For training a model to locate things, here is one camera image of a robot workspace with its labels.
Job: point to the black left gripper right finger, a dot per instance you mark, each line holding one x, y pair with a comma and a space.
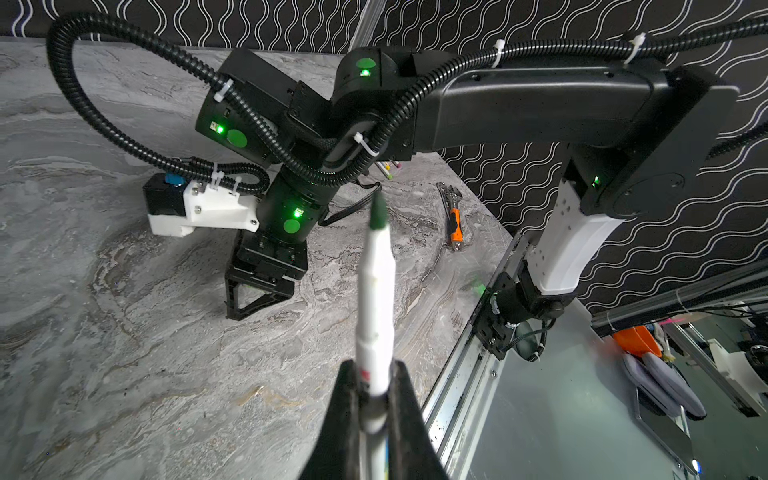
411, 454

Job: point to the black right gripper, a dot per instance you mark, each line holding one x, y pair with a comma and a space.
263, 264

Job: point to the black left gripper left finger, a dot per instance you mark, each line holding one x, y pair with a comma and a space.
336, 454

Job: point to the white pen green end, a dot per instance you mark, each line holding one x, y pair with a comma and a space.
374, 337

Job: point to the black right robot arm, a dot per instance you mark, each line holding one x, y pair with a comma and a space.
638, 133

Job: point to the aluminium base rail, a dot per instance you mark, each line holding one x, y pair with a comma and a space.
456, 408

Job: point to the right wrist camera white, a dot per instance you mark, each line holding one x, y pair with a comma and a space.
198, 207

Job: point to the orange handled metal tool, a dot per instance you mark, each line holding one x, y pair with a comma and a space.
451, 197

